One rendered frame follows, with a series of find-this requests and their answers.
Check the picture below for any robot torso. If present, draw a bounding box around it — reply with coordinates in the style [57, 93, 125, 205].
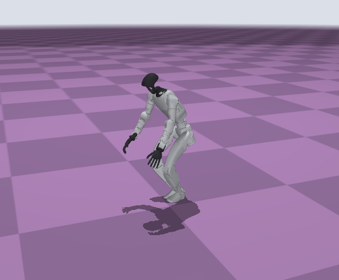
[152, 88, 193, 137]

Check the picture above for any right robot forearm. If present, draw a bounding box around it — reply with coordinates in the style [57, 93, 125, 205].
[132, 116, 146, 139]

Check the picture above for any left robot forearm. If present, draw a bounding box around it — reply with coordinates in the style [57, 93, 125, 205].
[158, 120, 174, 149]

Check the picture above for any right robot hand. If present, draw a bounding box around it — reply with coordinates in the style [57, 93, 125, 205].
[123, 132, 137, 154]

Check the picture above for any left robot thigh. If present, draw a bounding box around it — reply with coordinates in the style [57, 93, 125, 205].
[162, 131, 195, 175]

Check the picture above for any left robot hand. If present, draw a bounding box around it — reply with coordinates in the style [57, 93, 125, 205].
[146, 143, 166, 168]

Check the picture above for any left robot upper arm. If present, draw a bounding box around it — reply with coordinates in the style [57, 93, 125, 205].
[164, 94, 178, 127]

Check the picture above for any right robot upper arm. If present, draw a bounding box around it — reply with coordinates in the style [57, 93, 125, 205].
[141, 92, 155, 121]

